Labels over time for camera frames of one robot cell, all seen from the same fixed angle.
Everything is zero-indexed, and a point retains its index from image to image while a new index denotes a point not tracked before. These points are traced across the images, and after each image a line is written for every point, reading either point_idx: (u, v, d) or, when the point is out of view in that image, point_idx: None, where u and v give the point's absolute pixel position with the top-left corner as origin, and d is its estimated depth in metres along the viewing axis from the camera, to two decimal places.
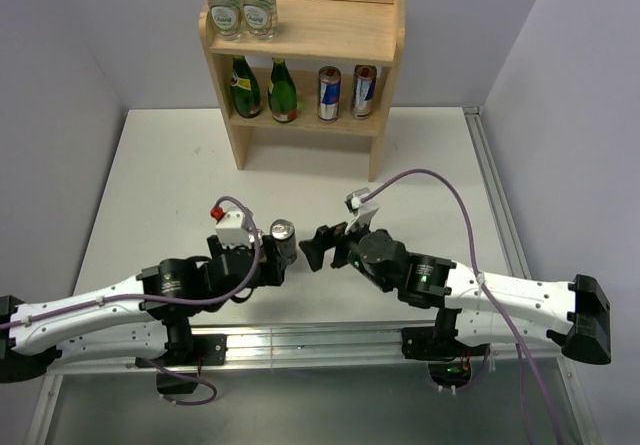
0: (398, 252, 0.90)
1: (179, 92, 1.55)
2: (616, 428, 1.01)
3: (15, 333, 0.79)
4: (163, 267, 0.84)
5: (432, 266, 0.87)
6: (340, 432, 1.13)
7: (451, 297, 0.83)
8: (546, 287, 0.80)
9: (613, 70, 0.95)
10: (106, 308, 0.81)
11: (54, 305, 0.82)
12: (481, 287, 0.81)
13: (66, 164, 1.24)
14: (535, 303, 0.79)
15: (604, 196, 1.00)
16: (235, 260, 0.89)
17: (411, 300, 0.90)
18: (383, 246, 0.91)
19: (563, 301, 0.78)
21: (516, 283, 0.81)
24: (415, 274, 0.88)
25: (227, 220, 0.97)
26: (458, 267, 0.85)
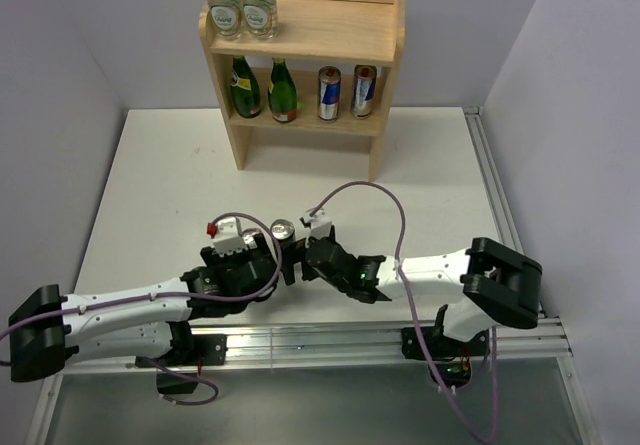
0: (337, 254, 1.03)
1: (179, 92, 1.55)
2: (617, 428, 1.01)
3: (70, 321, 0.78)
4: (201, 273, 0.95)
5: (373, 264, 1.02)
6: (341, 432, 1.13)
7: (381, 286, 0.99)
8: (447, 257, 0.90)
9: (612, 71, 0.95)
10: (158, 303, 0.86)
11: (109, 297, 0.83)
12: (397, 271, 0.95)
13: (66, 164, 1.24)
14: (438, 272, 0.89)
15: (604, 196, 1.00)
16: (261, 266, 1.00)
17: (355, 295, 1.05)
18: (326, 248, 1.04)
19: (457, 267, 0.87)
21: (423, 261, 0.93)
24: (358, 270, 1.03)
25: (223, 231, 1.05)
26: (388, 260, 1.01)
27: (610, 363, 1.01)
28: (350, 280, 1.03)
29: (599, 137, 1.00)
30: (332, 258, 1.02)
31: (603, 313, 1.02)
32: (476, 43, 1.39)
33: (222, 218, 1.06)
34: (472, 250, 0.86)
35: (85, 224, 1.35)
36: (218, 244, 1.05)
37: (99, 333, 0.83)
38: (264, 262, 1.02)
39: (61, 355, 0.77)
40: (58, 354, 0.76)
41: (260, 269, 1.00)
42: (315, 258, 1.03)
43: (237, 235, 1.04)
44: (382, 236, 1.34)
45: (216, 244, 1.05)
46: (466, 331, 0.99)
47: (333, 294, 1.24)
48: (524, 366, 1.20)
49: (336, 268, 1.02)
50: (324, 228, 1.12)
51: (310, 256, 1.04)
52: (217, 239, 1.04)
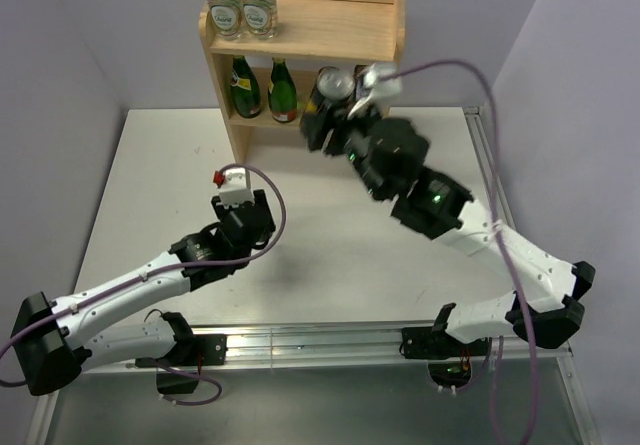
0: (423, 152, 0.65)
1: (179, 92, 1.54)
2: (617, 428, 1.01)
3: (65, 323, 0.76)
4: (189, 241, 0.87)
5: (451, 190, 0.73)
6: (341, 432, 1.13)
7: (460, 232, 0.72)
8: (551, 260, 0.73)
9: (613, 70, 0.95)
10: (152, 281, 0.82)
11: (99, 289, 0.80)
12: (495, 235, 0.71)
13: (66, 163, 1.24)
14: (538, 273, 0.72)
15: (606, 196, 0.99)
16: (246, 213, 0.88)
17: (405, 219, 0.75)
18: (407, 137, 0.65)
19: (562, 281, 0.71)
21: (522, 246, 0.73)
24: (426, 191, 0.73)
25: (230, 184, 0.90)
26: (475, 201, 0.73)
27: (610, 363, 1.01)
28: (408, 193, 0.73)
29: (598, 137, 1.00)
30: (417, 154, 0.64)
31: (603, 313, 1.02)
32: (476, 43, 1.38)
33: (232, 167, 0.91)
34: (582, 275, 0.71)
35: (86, 223, 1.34)
36: (222, 195, 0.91)
37: (100, 327, 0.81)
38: (250, 207, 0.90)
39: (70, 359, 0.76)
40: (65, 360, 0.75)
41: (244, 215, 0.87)
42: (358, 135, 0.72)
43: (246, 189, 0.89)
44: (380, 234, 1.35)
45: (222, 196, 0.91)
46: (469, 334, 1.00)
47: (333, 294, 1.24)
48: (524, 365, 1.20)
49: (406, 169, 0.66)
50: (392, 97, 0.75)
51: (378, 137, 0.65)
52: (223, 189, 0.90)
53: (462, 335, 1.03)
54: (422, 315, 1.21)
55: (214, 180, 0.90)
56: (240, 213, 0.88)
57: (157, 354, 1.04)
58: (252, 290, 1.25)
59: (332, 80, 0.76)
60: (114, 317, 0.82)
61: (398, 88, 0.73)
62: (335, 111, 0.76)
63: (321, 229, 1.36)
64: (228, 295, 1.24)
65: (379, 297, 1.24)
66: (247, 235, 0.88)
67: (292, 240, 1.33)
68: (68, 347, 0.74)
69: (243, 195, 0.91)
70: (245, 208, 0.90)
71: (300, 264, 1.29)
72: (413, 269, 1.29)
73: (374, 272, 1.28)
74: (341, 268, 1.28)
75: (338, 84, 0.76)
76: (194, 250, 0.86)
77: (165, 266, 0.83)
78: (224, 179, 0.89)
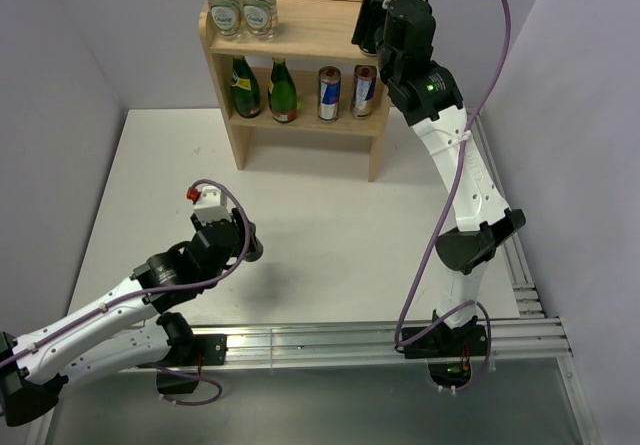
0: (425, 27, 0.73)
1: (180, 92, 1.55)
2: (616, 427, 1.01)
3: (25, 363, 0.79)
4: (153, 262, 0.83)
5: (446, 89, 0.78)
6: (340, 432, 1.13)
7: (431, 124, 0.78)
8: (493, 192, 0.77)
9: (612, 69, 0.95)
10: (112, 311, 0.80)
11: (60, 325, 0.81)
12: (459, 143, 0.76)
13: (67, 164, 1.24)
14: (474, 193, 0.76)
15: (604, 197, 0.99)
16: (214, 232, 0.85)
17: (394, 96, 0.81)
18: (416, 11, 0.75)
19: (491, 211, 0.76)
21: (476, 166, 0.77)
24: (423, 78, 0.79)
25: (204, 200, 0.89)
26: (461, 110, 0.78)
27: (610, 364, 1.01)
28: (407, 75, 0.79)
29: (598, 137, 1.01)
30: (416, 26, 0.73)
31: (603, 314, 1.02)
32: (476, 42, 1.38)
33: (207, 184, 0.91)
34: (510, 218, 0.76)
35: (85, 224, 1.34)
36: (198, 211, 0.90)
37: (66, 360, 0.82)
38: (219, 226, 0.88)
39: (35, 394, 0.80)
40: (30, 396, 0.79)
41: (212, 235, 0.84)
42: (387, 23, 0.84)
43: (220, 207, 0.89)
44: (379, 234, 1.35)
45: (197, 212, 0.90)
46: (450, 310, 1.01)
47: (333, 295, 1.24)
48: (524, 365, 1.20)
49: (407, 43, 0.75)
50: None
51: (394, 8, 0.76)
52: (198, 205, 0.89)
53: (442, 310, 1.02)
54: (422, 316, 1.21)
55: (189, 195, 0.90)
56: (207, 232, 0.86)
57: (157, 357, 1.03)
58: (252, 290, 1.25)
59: None
60: (81, 349, 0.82)
61: None
62: (372, 0, 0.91)
63: (321, 229, 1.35)
64: (228, 295, 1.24)
65: (378, 297, 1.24)
66: (214, 255, 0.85)
67: (292, 241, 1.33)
68: (29, 386, 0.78)
69: (216, 211, 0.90)
70: (214, 226, 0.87)
71: (299, 265, 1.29)
72: (413, 269, 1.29)
73: (374, 272, 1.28)
74: (340, 268, 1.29)
75: None
76: (158, 272, 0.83)
77: (125, 295, 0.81)
78: (198, 195, 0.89)
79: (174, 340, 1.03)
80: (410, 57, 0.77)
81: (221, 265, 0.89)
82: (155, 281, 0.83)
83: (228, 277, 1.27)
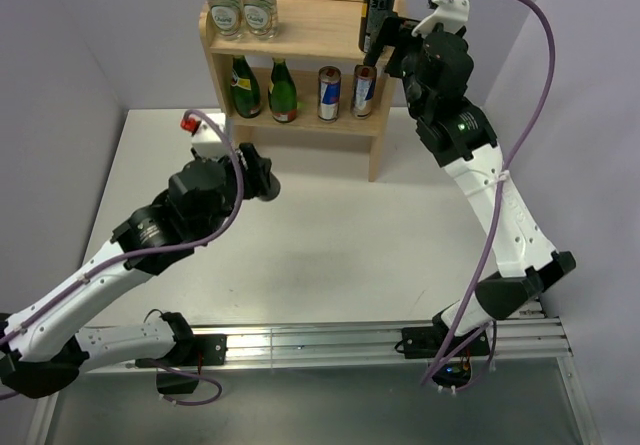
0: (462, 70, 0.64)
1: (179, 92, 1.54)
2: (618, 428, 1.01)
3: (17, 344, 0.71)
4: (133, 218, 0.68)
5: (479, 128, 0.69)
6: (340, 432, 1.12)
7: (464, 165, 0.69)
8: (537, 233, 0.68)
9: (612, 68, 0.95)
10: (94, 281, 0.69)
11: (46, 300, 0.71)
12: (496, 182, 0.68)
13: (66, 163, 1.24)
14: (516, 236, 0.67)
15: (604, 197, 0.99)
16: (189, 175, 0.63)
17: (423, 135, 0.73)
18: (453, 49, 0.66)
19: (537, 254, 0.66)
21: (517, 207, 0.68)
24: (455, 117, 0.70)
25: (204, 134, 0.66)
26: (496, 150, 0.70)
27: (611, 364, 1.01)
28: (437, 115, 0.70)
29: (598, 138, 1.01)
30: (452, 68, 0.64)
31: (604, 314, 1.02)
32: (476, 42, 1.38)
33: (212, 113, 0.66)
34: (558, 261, 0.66)
35: (86, 224, 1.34)
36: (197, 146, 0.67)
37: (63, 335, 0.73)
38: (201, 166, 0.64)
39: (41, 376, 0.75)
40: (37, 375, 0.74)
41: (185, 180, 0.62)
42: (414, 54, 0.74)
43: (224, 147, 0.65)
44: (379, 234, 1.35)
45: (196, 147, 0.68)
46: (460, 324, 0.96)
47: (334, 296, 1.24)
48: (524, 365, 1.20)
49: (442, 83, 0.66)
50: (456, 25, 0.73)
51: (428, 44, 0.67)
52: (195, 138, 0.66)
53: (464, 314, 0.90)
54: (422, 316, 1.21)
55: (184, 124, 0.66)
56: (185, 173, 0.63)
57: (157, 354, 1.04)
58: (252, 290, 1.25)
59: None
60: (75, 323, 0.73)
61: (463, 18, 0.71)
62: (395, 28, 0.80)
63: (321, 229, 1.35)
64: (228, 295, 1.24)
65: (378, 296, 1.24)
66: (197, 201, 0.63)
67: (292, 241, 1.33)
68: (27, 366, 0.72)
69: (217, 150, 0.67)
70: (194, 164, 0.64)
71: (299, 265, 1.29)
72: (412, 269, 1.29)
73: (373, 272, 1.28)
74: (340, 267, 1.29)
75: None
76: (140, 229, 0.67)
77: (105, 262, 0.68)
78: (196, 126, 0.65)
79: (175, 339, 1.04)
80: (443, 96, 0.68)
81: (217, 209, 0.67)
82: (140, 240, 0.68)
83: (228, 276, 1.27)
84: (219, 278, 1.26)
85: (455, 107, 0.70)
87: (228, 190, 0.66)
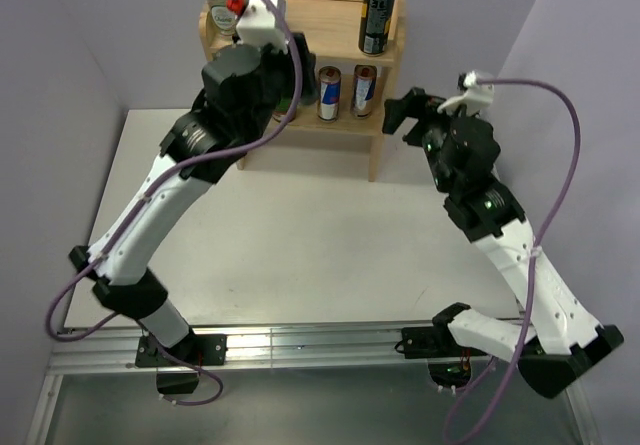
0: (490, 154, 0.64)
1: (179, 92, 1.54)
2: (617, 428, 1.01)
3: (103, 270, 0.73)
4: (177, 127, 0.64)
5: (506, 204, 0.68)
6: (340, 432, 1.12)
7: (494, 240, 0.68)
8: (577, 308, 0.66)
9: (612, 70, 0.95)
10: (155, 198, 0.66)
11: (117, 224, 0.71)
12: (530, 259, 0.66)
13: (66, 162, 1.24)
14: (557, 312, 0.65)
15: (604, 196, 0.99)
16: (224, 64, 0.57)
17: (451, 213, 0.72)
18: (481, 133, 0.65)
19: (580, 331, 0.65)
21: (553, 282, 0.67)
24: (481, 193, 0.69)
25: (252, 16, 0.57)
26: (526, 224, 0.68)
27: (610, 364, 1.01)
28: (464, 194, 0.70)
29: (598, 137, 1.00)
30: (482, 154, 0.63)
31: (603, 314, 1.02)
32: (477, 42, 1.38)
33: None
34: (604, 338, 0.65)
35: (86, 224, 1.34)
36: (241, 32, 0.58)
37: (143, 255, 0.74)
38: (236, 53, 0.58)
39: (128, 298, 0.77)
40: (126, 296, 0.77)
41: (221, 69, 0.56)
42: (439, 130, 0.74)
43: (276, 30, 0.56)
44: (379, 233, 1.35)
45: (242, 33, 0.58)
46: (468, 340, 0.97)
47: (334, 296, 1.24)
48: None
49: (469, 167, 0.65)
50: (480, 105, 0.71)
51: (454, 128, 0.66)
52: (242, 21, 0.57)
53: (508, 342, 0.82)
54: (422, 316, 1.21)
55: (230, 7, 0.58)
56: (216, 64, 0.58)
57: (169, 342, 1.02)
58: (252, 290, 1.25)
59: None
60: (149, 243, 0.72)
61: (488, 101, 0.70)
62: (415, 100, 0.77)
63: (321, 229, 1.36)
64: (228, 295, 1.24)
65: (378, 296, 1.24)
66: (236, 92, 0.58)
67: (292, 241, 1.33)
68: (117, 288, 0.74)
69: (265, 38, 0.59)
70: (222, 54, 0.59)
71: (299, 265, 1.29)
72: (412, 269, 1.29)
73: (373, 272, 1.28)
74: (340, 267, 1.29)
75: None
76: (185, 136, 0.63)
77: (159, 177, 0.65)
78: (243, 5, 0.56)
79: (187, 331, 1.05)
80: (471, 179, 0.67)
81: (258, 102, 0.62)
82: (187, 149, 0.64)
83: (228, 277, 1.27)
84: (219, 278, 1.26)
85: (481, 184, 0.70)
87: (268, 81, 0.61)
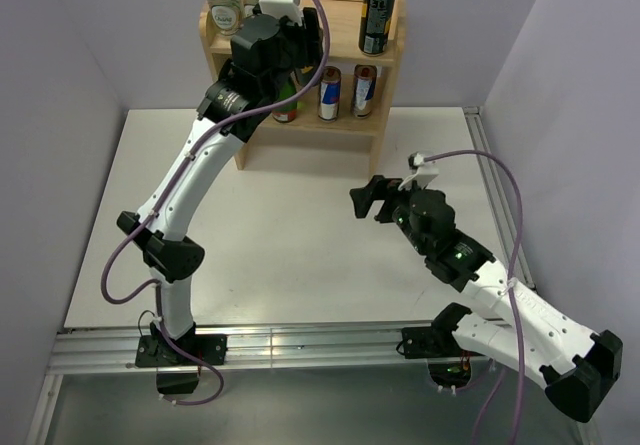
0: (446, 215, 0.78)
1: (179, 92, 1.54)
2: (616, 428, 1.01)
3: (156, 227, 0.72)
4: (211, 93, 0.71)
5: (474, 250, 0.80)
6: (340, 432, 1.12)
7: (475, 284, 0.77)
8: (567, 323, 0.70)
9: (611, 70, 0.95)
10: (201, 154, 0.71)
11: (164, 184, 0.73)
12: (508, 291, 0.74)
13: (66, 162, 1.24)
14: (549, 331, 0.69)
15: (603, 197, 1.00)
16: (251, 30, 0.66)
17: (435, 271, 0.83)
18: (435, 202, 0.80)
19: (576, 343, 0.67)
21: (536, 305, 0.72)
24: (453, 248, 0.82)
25: None
26: (496, 263, 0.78)
27: None
28: (438, 253, 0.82)
29: (598, 137, 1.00)
30: (440, 218, 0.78)
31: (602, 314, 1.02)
32: (477, 42, 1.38)
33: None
34: (603, 343, 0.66)
35: (86, 223, 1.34)
36: (264, 6, 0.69)
37: (192, 213, 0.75)
38: (257, 23, 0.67)
39: (181, 260, 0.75)
40: (181, 253, 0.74)
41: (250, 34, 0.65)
42: (403, 203, 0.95)
43: (292, 6, 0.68)
44: (379, 233, 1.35)
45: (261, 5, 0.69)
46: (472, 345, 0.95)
47: (334, 296, 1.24)
48: None
49: (435, 229, 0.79)
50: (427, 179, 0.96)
51: (415, 202, 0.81)
52: None
53: (534, 368, 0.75)
54: (422, 316, 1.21)
55: None
56: (242, 33, 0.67)
57: (175, 334, 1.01)
58: (252, 290, 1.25)
59: None
60: (198, 199, 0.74)
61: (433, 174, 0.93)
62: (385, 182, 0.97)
63: (321, 228, 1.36)
64: (228, 295, 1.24)
65: (378, 296, 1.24)
66: (260, 55, 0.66)
67: (292, 241, 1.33)
68: (172, 243, 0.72)
69: (283, 12, 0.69)
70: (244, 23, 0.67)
71: (299, 265, 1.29)
72: (412, 269, 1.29)
73: (373, 272, 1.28)
74: (340, 267, 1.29)
75: None
76: (221, 100, 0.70)
77: (203, 134, 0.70)
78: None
79: (191, 326, 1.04)
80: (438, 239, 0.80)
81: (277, 64, 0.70)
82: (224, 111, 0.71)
83: (228, 276, 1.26)
84: (220, 278, 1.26)
85: (450, 241, 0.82)
87: (286, 46, 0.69)
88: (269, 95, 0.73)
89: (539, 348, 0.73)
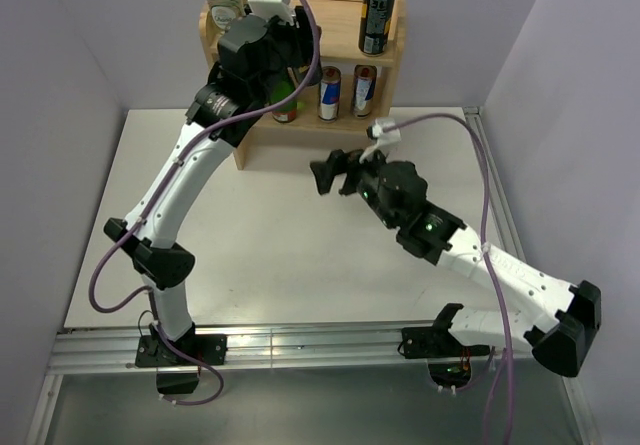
0: (418, 188, 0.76)
1: (179, 92, 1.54)
2: (617, 428, 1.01)
3: (144, 234, 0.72)
4: (200, 96, 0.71)
5: (444, 220, 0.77)
6: (340, 431, 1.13)
7: (448, 253, 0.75)
8: (545, 279, 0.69)
9: (612, 70, 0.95)
10: (189, 160, 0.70)
11: (152, 191, 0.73)
12: (484, 255, 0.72)
13: (66, 162, 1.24)
14: (529, 290, 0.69)
15: (603, 198, 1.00)
16: (237, 34, 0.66)
17: (404, 245, 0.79)
18: (404, 173, 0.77)
19: (557, 298, 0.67)
21: (512, 264, 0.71)
24: (422, 220, 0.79)
25: None
26: (467, 230, 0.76)
27: (610, 365, 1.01)
28: (408, 225, 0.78)
29: (598, 138, 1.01)
30: (412, 192, 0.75)
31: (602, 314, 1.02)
32: (477, 42, 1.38)
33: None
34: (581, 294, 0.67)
35: (86, 223, 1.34)
36: (252, 5, 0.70)
37: (180, 219, 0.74)
38: (245, 27, 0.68)
39: (168, 266, 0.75)
40: (167, 260, 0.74)
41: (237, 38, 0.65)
42: (368, 174, 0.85)
43: (282, 6, 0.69)
44: (379, 233, 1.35)
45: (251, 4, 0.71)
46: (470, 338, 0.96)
47: (334, 296, 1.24)
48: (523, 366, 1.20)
49: (406, 202, 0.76)
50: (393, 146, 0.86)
51: (384, 177, 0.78)
52: None
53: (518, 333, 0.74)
54: (422, 316, 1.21)
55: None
56: (228, 36, 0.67)
57: (174, 334, 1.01)
58: (251, 290, 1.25)
59: None
60: (186, 206, 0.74)
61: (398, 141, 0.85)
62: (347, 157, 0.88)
63: (321, 228, 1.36)
64: (228, 295, 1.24)
65: (378, 296, 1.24)
66: (249, 57, 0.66)
67: (292, 241, 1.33)
68: (159, 250, 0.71)
69: (273, 11, 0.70)
70: (232, 26, 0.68)
71: (299, 265, 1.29)
72: (412, 270, 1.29)
73: (373, 272, 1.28)
74: (340, 267, 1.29)
75: None
76: (210, 103, 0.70)
77: (191, 141, 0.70)
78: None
79: (191, 326, 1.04)
80: (409, 212, 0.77)
81: (266, 66, 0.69)
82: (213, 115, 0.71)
83: (228, 276, 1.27)
84: (219, 278, 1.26)
85: (421, 214, 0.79)
87: (276, 47, 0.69)
88: (259, 98, 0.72)
89: (521, 309, 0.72)
